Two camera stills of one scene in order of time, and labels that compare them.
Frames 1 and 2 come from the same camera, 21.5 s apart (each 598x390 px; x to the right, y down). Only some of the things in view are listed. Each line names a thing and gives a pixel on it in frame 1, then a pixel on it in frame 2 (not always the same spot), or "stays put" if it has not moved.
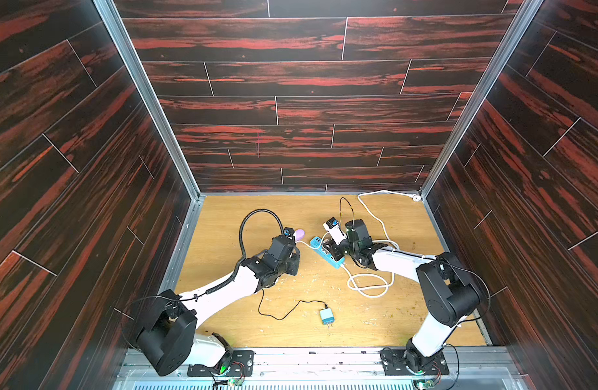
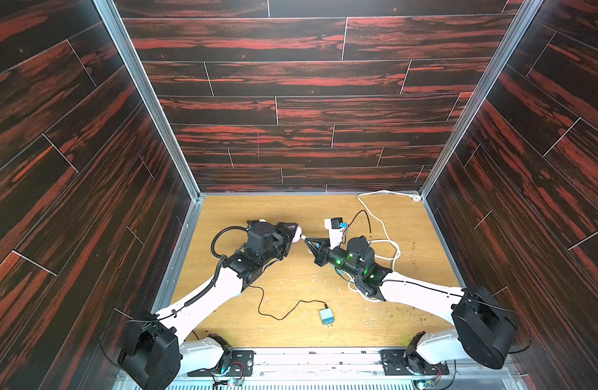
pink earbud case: (299, 234) stays put
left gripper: (294, 258) to (283, 236)
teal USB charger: (327, 317) stays put
